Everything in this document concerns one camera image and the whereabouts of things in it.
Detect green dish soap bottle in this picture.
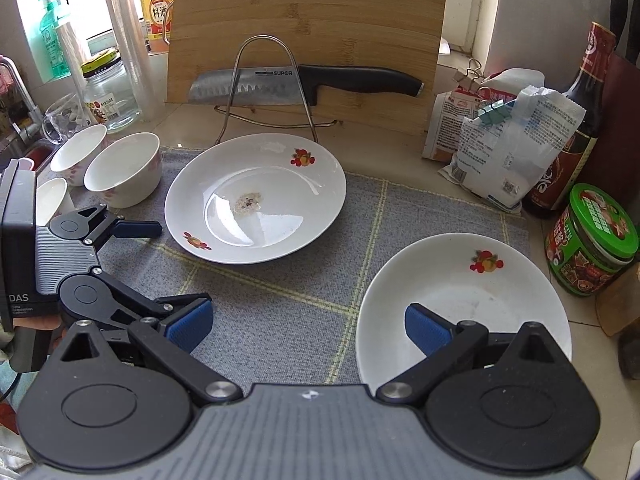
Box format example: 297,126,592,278
37,0,71,81

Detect person's left hand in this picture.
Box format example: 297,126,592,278
13,314,64,334

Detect clear glass mug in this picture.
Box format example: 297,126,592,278
42,92,96,146

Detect white plastic bag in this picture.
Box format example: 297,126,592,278
482,67,546,106

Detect glass jar with yellow lid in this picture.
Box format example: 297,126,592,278
80,50,142,133

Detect green binder clip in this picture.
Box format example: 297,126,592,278
475,100,518,123

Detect metal binder clip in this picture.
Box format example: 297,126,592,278
452,58,488,93

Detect orange cooking wine bottle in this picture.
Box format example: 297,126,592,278
139,0,181,55

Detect grey and teal towel mat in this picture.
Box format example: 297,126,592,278
0,147,531,391

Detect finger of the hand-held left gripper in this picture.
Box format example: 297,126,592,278
75,204,163,249
97,270,212,333

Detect red and white bag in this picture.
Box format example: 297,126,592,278
422,87,501,161

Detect white floral plate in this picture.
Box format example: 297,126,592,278
356,232,572,386
164,133,347,265

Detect white bag with blue print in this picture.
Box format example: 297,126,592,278
439,85,586,213

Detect black handled kitchen knife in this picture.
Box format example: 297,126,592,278
189,64,426,107

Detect green lidded jar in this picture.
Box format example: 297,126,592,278
545,183,640,297

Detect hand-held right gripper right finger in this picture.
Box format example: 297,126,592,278
375,302,572,404

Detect bamboo cutting board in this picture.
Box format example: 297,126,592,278
166,0,449,137

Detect tall plastic wrap roll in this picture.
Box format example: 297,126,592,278
100,0,166,123

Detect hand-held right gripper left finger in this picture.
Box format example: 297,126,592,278
54,297,242,407

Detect metal faucet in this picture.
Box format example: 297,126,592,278
0,55,41,136

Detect dark soy sauce bottle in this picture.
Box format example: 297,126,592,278
522,21,617,219

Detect white floral bowl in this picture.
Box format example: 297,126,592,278
36,177,76,228
50,123,108,187
83,132,162,209

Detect metal wire rack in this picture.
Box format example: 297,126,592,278
214,34,341,146

